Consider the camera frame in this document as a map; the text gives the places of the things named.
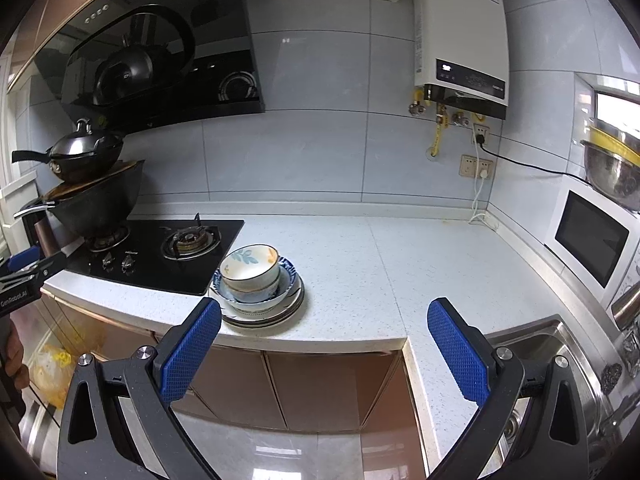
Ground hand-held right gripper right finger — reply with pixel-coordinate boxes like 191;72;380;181
426;297;591;480

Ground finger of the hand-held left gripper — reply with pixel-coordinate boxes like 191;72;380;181
5;246;43;273
0;252;68;288

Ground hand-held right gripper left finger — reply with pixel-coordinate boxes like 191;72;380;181
56;297;223;480

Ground white mandala pattern plate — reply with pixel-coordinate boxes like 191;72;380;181
210;269;305;322

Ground small white bowl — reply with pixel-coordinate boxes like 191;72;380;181
221;275;280;305
219;244;280;293

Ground blue patterned bowl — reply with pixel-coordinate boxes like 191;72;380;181
216;255;301;313

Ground person's left hand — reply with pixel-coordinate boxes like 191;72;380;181
0;330;31;388

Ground large black wok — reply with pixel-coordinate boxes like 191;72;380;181
14;160;146;238

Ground yellow plastic bag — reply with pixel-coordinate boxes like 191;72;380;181
31;332;81;406

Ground stainless steel sink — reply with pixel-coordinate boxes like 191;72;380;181
487;317;640;480

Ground black glass gas stove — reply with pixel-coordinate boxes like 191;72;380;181
60;219;246;297

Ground wooden pot lid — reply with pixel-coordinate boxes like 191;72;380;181
42;160;146;201

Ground small black wok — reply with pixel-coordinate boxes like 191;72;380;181
12;132;125;183

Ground dark metal wok lid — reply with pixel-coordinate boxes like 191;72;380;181
47;119;108;158

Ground steel wool scrubber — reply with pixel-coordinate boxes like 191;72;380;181
600;362;623;395

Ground stainless steel cup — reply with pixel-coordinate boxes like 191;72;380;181
611;285;640;328

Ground white microwave oven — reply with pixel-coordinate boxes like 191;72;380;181
544;187;640;306

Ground stainless steel mixing bowl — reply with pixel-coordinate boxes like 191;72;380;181
582;140;640;211

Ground metal pipe fittings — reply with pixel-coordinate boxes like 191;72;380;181
407;87;473;128

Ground yellow plastic basin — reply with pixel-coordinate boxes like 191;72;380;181
586;127;640;158

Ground black range hood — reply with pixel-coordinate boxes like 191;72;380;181
32;0;266;133

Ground bright window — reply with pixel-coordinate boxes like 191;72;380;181
592;87;640;136

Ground white gas water heater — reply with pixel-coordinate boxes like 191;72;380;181
412;0;511;121

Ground white window frame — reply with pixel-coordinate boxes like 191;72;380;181
0;170;41;261

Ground white power cable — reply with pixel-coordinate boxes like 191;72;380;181
469;170;501;233

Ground beige wall socket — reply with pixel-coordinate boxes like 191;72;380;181
460;155;496;179

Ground black power cable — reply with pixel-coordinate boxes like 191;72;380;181
472;122;596;183

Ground yellow gas hose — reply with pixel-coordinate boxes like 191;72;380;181
429;120;446;158

